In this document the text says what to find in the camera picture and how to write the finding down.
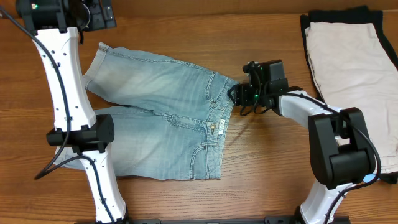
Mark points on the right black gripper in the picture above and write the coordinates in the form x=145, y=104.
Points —
x=237, y=95

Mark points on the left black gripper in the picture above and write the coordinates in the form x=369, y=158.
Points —
x=101, y=14

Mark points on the light blue denim shorts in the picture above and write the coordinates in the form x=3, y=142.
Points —
x=170, y=116

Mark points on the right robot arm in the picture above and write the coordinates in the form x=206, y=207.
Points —
x=342, y=156

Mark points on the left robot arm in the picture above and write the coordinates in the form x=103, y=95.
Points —
x=57, y=27

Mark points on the pale pink folded shorts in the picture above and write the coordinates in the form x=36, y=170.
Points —
x=350, y=68

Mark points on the black folded garment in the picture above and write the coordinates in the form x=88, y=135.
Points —
x=355, y=15

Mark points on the light blue cloth scrap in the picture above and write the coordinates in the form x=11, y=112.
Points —
x=370, y=178

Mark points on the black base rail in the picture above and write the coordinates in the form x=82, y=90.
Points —
x=205, y=221

